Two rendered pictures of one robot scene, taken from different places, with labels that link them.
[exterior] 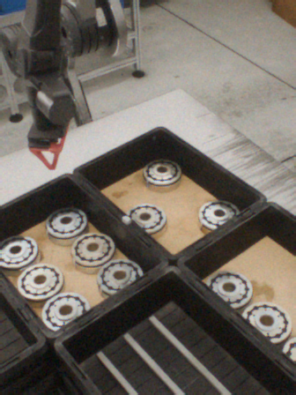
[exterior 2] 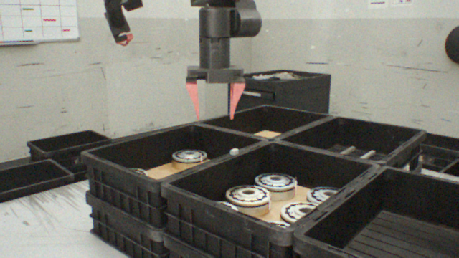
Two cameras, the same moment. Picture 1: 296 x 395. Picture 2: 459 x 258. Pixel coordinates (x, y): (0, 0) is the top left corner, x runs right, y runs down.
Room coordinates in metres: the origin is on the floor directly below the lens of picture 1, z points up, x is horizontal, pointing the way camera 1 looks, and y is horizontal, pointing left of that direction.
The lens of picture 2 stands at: (1.12, 0.92, 1.23)
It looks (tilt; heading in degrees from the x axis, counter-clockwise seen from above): 15 degrees down; 258
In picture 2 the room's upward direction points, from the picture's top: straight up
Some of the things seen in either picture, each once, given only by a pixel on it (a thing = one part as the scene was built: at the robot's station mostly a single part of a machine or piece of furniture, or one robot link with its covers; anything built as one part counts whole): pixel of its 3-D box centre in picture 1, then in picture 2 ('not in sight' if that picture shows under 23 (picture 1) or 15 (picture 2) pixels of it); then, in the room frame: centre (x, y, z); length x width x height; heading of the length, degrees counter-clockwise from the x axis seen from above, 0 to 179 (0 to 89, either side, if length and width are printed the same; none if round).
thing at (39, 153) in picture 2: not in sight; (73, 176); (1.53, -1.37, 0.37); 0.40 x 0.30 x 0.45; 31
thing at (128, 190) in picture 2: (166, 203); (179, 168); (1.03, -0.04, 0.87); 0.40 x 0.30 x 0.11; 37
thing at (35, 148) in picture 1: (49, 148); (224, 94); (0.96, 0.21, 1.10); 0.07 x 0.07 x 0.09; 82
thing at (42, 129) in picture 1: (46, 115); (214, 56); (0.98, 0.21, 1.17); 0.10 x 0.07 x 0.07; 172
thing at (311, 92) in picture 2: not in sight; (278, 136); (0.14, -1.67, 0.45); 0.60 x 0.45 x 0.90; 31
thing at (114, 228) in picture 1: (64, 262); (276, 201); (0.85, 0.20, 0.87); 0.40 x 0.30 x 0.11; 37
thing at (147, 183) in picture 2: (166, 187); (178, 150); (1.03, -0.04, 0.92); 0.40 x 0.30 x 0.02; 37
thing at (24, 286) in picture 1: (40, 281); (305, 213); (0.80, 0.25, 0.86); 0.10 x 0.10 x 0.01
